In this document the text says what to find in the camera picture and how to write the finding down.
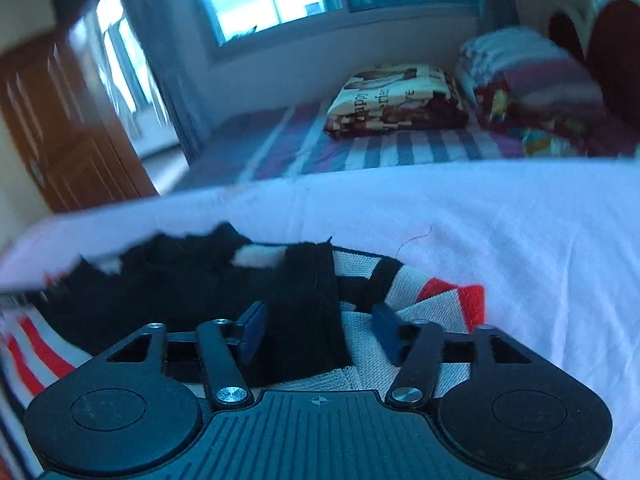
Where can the striped mattress sheet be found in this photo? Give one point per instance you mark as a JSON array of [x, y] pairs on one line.
[[310, 150]]

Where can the white floral bed sheet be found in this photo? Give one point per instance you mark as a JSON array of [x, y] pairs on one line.
[[500, 235]]

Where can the striped folded quilt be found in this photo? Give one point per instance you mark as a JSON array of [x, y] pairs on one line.
[[530, 65]]

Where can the colourful printed cloth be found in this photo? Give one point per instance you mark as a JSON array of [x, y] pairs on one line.
[[520, 120]]

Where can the striped knit sweater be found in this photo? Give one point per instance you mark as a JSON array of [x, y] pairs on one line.
[[300, 300]]

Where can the white sheer curtain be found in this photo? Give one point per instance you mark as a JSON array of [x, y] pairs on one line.
[[127, 65]]

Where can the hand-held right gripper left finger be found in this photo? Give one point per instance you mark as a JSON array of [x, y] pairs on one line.
[[254, 334]]

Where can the folded printed blanket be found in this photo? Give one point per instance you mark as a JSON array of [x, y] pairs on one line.
[[395, 97]]

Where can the red scalloped headboard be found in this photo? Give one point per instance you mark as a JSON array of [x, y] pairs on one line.
[[615, 35]]

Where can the brown wooden door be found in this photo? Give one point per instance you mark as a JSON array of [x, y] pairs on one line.
[[75, 135]]

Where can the grey-blue curtain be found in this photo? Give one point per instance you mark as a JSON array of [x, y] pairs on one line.
[[165, 60]]

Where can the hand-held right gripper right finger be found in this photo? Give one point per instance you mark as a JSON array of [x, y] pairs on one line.
[[387, 331]]

